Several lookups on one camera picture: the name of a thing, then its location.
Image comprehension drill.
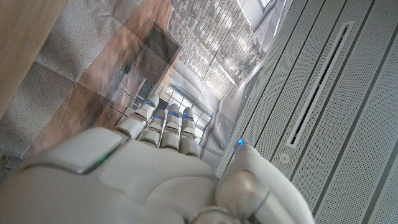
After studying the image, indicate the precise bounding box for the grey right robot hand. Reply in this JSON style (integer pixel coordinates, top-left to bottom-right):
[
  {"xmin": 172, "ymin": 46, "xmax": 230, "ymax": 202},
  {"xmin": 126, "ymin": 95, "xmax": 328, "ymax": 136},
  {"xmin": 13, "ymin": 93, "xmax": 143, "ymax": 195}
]
[{"xmin": 0, "ymin": 95, "xmax": 315, "ymax": 224}]

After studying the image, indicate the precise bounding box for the printed office backdrop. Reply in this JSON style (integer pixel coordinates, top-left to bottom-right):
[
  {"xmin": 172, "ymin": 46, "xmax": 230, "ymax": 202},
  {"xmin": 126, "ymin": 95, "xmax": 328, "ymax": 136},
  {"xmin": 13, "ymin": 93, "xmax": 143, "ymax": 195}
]
[{"xmin": 0, "ymin": 0, "xmax": 295, "ymax": 180}]

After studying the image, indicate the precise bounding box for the ceiling air vent slot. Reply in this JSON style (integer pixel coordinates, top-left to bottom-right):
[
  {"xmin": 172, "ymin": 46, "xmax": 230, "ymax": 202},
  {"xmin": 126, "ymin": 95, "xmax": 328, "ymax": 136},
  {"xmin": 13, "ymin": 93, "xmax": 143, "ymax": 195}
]
[{"xmin": 285, "ymin": 20, "xmax": 356, "ymax": 149}]

